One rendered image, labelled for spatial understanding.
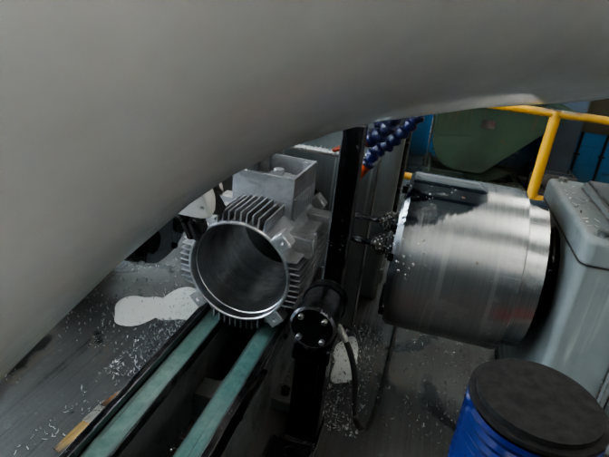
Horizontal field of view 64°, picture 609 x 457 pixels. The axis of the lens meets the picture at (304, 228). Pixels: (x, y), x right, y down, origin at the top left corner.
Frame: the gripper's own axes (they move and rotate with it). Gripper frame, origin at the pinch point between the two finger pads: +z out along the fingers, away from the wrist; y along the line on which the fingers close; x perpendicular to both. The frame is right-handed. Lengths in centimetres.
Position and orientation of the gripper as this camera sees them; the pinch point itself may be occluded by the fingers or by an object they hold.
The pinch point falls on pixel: (194, 223)
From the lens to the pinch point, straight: 69.2
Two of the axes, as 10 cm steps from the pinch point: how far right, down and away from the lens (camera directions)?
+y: 9.6, 2.0, -2.1
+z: 0.5, 6.1, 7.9
